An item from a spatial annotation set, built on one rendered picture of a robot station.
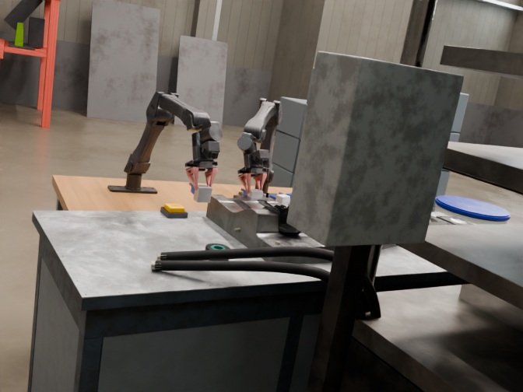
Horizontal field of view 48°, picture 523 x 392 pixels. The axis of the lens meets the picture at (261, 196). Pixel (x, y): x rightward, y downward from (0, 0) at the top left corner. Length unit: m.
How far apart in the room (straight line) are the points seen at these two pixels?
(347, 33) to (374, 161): 9.27
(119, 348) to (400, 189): 0.84
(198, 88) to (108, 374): 9.05
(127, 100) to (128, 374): 8.49
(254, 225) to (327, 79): 0.81
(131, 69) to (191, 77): 1.09
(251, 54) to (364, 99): 10.14
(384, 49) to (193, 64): 3.38
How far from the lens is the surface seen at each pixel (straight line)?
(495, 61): 1.52
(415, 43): 1.63
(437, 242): 1.63
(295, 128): 5.17
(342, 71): 1.26
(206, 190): 2.08
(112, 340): 1.64
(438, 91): 1.37
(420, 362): 1.54
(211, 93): 10.59
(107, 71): 9.99
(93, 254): 1.80
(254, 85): 11.41
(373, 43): 10.84
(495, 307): 1.96
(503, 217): 4.36
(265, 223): 1.98
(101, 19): 10.13
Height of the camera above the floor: 1.45
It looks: 14 degrees down
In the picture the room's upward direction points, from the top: 10 degrees clockwise
